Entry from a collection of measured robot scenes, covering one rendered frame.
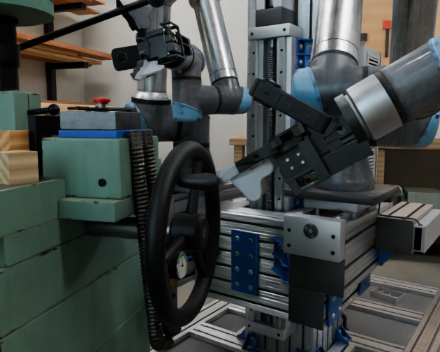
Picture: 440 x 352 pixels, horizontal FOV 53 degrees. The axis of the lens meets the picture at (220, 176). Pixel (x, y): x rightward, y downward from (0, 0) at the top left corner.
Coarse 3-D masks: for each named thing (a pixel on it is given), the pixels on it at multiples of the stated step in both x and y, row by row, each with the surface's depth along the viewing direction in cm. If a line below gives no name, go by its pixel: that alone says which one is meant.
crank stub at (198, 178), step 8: (184, 176) 61; (192, 176) 61; (200, 176) 60; (208, 176) 60; (216, 176) 60; (184, 184) 61; (192, 184) 60; (200, 184) 60; (208, 184) 60; (216, 184) 60
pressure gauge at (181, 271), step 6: (180, 252) 100; (174, 258) 98; (180, 258) 99; (186, 258) 102; (168, 264) 98; (174, 264) 97; (180, 264) 99; (186, 264) 102; (168, 270) 98; (174, 270) 97; (180, 270) 99; (174, 276) 98; (180, 276) 99; (174, 282) 101
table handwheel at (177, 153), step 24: (192, 144) 67; (168, 168) 60; (192, 168) 72; (168, 192) 58; (192, 192) 71; (216, 192) 80; (192, 216) 69; (216, 216) 81; (168, 240) 70; (192, 240) 67; (216, 240) 81; (168, 288) 59; (168, 312) 60; (192, 312) 69
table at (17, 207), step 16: (160, 160) 102; (0, 192) 55; (16, 192) 57; (32, 192) 60; (48, 192) 64; (64, 192) 67; (0, 208) 55; (16, 208) 57; (32, 208) 60; (48, 208) 64; (64, 208) 65; (80, 208) 65; (96, 208) 64; (112, 208) 63; (128, 208) 67; (0, 224) 55; (16, 224) 57; (32, 224) 60
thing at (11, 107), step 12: (0, 96) 73; (12, 96) 72; (24, 96) 74; (36, 96) 77; (0, 108) 73; (12, 108) 72; (24, 108) 75; (36, 108) 77; (0, 120) 73; (12, 120) 73; (24, 120) 75
